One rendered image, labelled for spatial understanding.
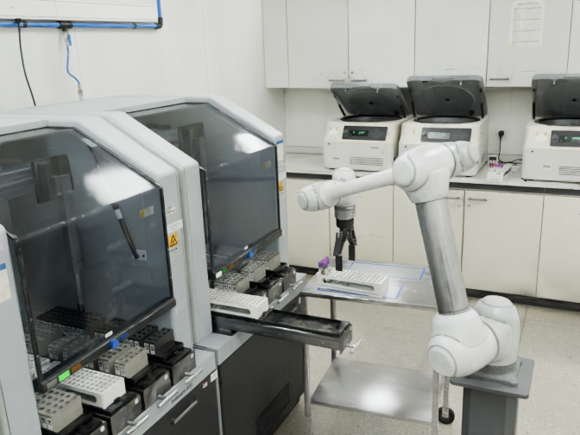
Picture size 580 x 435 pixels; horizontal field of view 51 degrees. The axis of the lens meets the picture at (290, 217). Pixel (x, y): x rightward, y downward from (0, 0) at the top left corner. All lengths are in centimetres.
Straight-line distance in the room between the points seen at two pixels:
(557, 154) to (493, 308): 226
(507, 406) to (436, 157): 90
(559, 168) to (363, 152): 134
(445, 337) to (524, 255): 251
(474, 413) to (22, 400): 148
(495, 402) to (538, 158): 233
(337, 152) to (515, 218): 136
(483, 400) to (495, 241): 230
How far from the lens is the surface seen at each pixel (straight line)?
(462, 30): 458
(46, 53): 326
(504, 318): 216
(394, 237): 461
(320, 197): 233
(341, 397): 289
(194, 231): 228
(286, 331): 233
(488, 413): 232
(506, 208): 439
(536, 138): 432
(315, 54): 490
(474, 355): 203
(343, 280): 258
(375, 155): 450
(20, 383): 178
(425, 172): 192
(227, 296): 250
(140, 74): 377
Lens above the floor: 185
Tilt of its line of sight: 16 degrees down
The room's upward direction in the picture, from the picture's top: 2 degrees counter-clockwise
